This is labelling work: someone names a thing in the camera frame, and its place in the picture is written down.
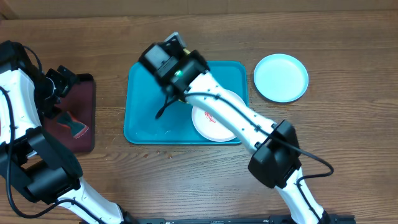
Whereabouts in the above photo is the pink green sponge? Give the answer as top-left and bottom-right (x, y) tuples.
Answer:
(57, 111), (89, 139)

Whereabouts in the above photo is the light blue plate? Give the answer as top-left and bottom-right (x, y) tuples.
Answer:
(253, 54), (309, 103)

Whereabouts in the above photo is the yellow-green plate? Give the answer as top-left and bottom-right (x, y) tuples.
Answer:
(175, 48), (196, 103)

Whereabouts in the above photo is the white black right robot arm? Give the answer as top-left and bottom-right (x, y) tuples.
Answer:
(138, 42), (330, 223)

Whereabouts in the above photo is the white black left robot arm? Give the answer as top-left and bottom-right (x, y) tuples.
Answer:
(1, 40), (132, 223)

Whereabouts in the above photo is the black dark red tray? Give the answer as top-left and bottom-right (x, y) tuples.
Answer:
(44, 73), (96, 153)

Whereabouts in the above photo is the teal plastic tray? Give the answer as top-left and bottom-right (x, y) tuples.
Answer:
(124, 60), (248, 145)

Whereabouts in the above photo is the white plate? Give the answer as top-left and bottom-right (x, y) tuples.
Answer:
(192, 106), (240, 144)

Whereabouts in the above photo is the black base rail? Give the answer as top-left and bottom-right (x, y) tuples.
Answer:
(136, 214), (356, 224)

